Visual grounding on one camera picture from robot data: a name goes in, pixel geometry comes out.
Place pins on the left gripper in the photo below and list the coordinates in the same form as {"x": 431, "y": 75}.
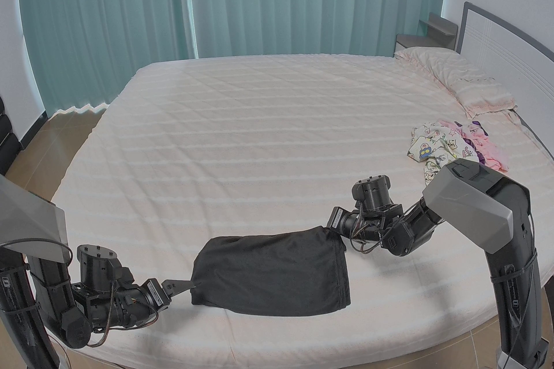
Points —
{"x": 151, "y": 298}

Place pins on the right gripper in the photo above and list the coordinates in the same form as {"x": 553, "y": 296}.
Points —
{"x": 344, "y": 222}

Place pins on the black T-shirt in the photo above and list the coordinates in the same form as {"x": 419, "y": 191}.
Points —
{"x": 272, "y": 272}

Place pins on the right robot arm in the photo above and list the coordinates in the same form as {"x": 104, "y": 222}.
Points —
{"x": 476, "y": 203}

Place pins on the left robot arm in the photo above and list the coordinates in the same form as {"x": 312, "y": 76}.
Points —
{"x": 43, "y": 285}

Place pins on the bed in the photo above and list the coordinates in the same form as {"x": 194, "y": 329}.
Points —
{"x": 238, "y": 120}

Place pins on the white printed pyjama top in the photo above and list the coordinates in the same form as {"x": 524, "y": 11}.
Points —
{"x": 428, "y": 146}

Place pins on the purple garment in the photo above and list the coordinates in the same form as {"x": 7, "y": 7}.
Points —
{"x": 476, "y": 127}

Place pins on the pink garment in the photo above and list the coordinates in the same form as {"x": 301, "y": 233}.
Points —
{"x": 491, "y": 151}

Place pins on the cream pillow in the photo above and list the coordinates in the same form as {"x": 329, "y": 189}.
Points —
{"x": 467, "y": 82}

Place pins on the grey bedside table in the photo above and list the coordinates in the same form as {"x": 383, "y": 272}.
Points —
{"x": 415, "y": 42}

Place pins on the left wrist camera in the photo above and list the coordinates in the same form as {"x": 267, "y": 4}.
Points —
{"x": 124, "y": 277}

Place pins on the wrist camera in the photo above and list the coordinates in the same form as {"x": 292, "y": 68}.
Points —
{"x": 358, "y": 191}
{"x": 124, "y": 277}

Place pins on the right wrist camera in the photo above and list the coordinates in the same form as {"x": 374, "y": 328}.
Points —
{"x": 358, "y": 191}

